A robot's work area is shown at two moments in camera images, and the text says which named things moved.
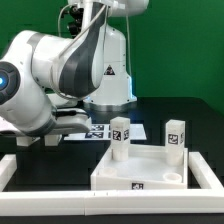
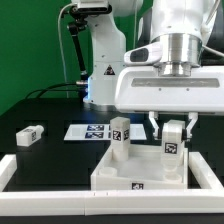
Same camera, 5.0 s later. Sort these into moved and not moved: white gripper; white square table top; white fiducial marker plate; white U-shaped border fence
Moved: white gripper
Not moved: white U-shaped border fence; white square table top; white fiducial marker plate
